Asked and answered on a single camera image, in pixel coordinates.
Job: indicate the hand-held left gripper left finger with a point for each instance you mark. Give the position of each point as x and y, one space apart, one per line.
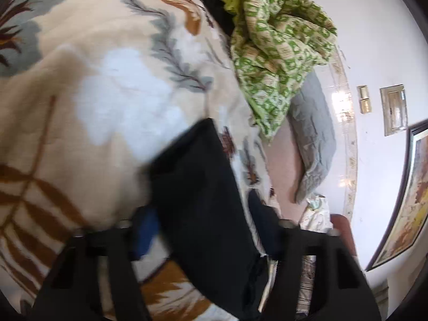
143 232

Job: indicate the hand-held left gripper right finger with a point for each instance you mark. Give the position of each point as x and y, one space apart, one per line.
264 227

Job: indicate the black pants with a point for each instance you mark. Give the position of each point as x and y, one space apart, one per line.
197 190

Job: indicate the pink quilted mattress sheet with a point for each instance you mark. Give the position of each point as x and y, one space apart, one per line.
284 170

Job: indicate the brown pillow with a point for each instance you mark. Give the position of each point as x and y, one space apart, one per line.
342 222

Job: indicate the grey quilted blanket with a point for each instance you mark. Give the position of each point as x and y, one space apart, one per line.
314 123

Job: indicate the beige leaf-print blanket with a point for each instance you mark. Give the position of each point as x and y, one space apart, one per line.
83 107

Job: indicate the green patterned quilt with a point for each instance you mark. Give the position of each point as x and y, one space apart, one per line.
277 57

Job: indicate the framed wall picture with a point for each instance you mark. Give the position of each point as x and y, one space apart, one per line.
408 207

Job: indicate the gold light switch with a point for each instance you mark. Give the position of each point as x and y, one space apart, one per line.
364 98

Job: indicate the gold framed wall plate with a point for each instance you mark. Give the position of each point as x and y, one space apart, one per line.
394 110

